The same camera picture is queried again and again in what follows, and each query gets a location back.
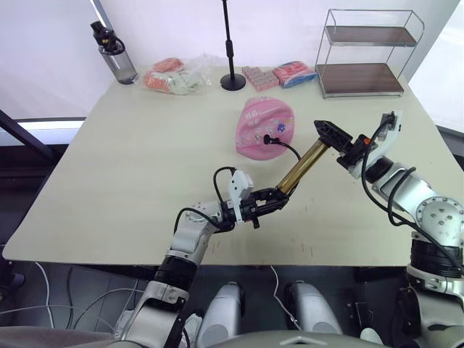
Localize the silver rounded robot leg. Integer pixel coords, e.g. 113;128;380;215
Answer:
196;282;243;348
285;282;342;336

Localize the metal two-tier wood shelf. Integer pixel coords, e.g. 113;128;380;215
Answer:
314;8;426;100

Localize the grey robot torso cover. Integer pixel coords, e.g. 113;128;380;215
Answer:
0;325;399;348

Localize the deflated pink ball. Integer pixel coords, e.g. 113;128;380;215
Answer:
235;96;296;162

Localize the black round-base stand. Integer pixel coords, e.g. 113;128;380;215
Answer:
220;0;248;92

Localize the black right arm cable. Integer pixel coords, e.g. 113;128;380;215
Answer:
360;114;464;273

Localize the red and blue packet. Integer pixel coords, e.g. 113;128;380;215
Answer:
272;60;320;89

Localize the white floor cable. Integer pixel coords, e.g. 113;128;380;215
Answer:
0;260;146;336
269;265;302;331

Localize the clear grey water bottle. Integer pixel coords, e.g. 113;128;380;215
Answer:
90;20;139;86

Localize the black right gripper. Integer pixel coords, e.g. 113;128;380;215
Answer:
312;119;371;170

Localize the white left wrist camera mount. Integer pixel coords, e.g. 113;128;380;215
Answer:
227;168;257;223

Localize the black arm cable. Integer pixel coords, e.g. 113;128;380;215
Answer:
173;165;239;251
360;114;464;273

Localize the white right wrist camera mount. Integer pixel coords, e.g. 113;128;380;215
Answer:
362;110;405;172

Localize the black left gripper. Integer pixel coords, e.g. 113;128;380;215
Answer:
237;186;292;230

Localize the gold hand pump black hose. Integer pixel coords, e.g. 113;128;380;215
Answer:
263;133;331;196

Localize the black diagonal frame bar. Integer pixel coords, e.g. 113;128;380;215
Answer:
0;107;70;165

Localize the pink blister pack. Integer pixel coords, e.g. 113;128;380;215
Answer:
241;65;281;92

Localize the plastic bag with orange items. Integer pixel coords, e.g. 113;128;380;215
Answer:
135;53;213;96

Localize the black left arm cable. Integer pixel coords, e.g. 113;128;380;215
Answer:
173;165;239;251

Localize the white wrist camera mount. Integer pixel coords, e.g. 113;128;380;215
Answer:
227;168;257;223
362;110;405;172

